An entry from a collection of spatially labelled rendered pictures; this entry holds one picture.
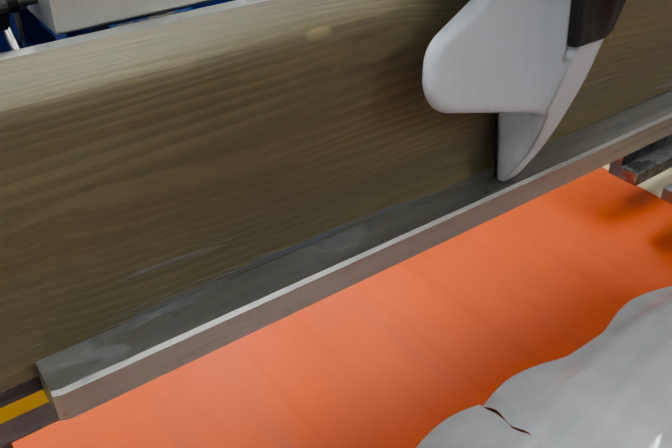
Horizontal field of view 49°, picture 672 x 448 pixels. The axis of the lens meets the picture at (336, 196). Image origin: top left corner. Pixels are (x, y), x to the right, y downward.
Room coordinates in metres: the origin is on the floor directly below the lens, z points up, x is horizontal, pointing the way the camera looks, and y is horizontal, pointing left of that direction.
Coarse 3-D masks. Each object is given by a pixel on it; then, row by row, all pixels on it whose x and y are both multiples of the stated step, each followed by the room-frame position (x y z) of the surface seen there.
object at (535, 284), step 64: (576, 192) 0.39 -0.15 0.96; (640, 192) 0.39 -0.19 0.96; (448, 256) 0.32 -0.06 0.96; (512, 256) 0.32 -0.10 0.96; (576, 256) 0.32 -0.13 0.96; (640, 256) 0.32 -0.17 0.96; (384, 320) 0.27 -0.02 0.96; (448, 320) 0.27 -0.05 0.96; (512, 320) 0.27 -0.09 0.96; (576, 320) 0.27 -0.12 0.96
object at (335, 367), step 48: (288, 336) 0.26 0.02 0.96; (336, 336) 0.26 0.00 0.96; (384, 336) 0.26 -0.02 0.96; (144, 384) 0.23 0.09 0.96; (192, 384) 0.23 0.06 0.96; (240, 384) 0.23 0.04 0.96; (288, 384) 0.23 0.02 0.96; (336, 384) 0.23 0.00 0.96; (384, 384) 0.23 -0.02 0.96; (432, 384) 0.23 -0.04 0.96; (48, 432) 0.21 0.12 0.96; (96, 432) 0.21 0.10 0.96; (144, 432) 0.21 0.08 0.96; (192, 432) 0.21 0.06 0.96; (240, 432) 0.21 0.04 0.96; (288, 432) 0.21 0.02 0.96; (336, 432) 0.21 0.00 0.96; (384, 432) 0.20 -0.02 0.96
